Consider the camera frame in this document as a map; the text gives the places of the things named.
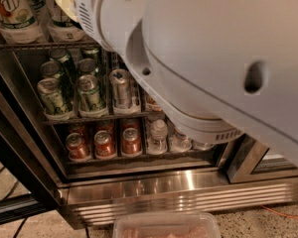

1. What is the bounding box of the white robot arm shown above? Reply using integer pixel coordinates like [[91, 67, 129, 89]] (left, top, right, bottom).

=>
[[55, 0, 298, 168]]

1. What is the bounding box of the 7up can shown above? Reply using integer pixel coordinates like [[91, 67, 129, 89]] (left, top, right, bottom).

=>
[[47, 0, 85, 43], [0, 0, 46, 44]]

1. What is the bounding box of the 7UP can far left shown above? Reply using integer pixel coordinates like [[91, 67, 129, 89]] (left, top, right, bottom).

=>
[[0, 0, 46, 44]]

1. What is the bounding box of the green can second row left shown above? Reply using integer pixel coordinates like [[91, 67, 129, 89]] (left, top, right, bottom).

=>
[[41, 60, 69, 82]]

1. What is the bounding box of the green can second row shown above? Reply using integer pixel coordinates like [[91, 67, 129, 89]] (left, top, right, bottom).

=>
[[41, 60, 69, 82], [77, 59, 101, 77]]

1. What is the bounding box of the green can second row right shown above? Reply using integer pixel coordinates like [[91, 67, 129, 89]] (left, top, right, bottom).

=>
[[77, 59, 101, 77]]

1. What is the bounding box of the silver can middle shelf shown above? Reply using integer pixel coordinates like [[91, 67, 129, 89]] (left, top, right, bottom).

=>
[[109, 68, 133, 112]]

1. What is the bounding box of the red can left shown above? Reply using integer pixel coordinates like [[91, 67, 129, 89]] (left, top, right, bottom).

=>
[[66, 133, 91, 162]]

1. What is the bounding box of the red can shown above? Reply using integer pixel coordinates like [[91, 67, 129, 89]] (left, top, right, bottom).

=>
[[122, 128, 141, 155], [66, 133, 91, 162], [94, 130, 116, 159]]

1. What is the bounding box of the red can middle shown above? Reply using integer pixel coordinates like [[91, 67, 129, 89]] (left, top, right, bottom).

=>
[[94, 130, 116, 159]]

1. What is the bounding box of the red can right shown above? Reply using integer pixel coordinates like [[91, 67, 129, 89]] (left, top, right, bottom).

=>
[[122, 128, 141, 155]]

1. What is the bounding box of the water bottle middle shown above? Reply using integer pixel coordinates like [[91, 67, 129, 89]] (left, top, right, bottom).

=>
[[170, 129, 192, 153]]

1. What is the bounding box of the water bottle right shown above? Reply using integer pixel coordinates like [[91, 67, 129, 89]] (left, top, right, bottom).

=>
[[194, 141, 215, 151]]

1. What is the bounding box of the clear plastic container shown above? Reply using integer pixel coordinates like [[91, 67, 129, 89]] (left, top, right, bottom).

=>
[[112, 212, 222, 238]]

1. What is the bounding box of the orange cable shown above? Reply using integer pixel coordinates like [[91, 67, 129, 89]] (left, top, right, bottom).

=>
[[261, 205, 298, 220]]

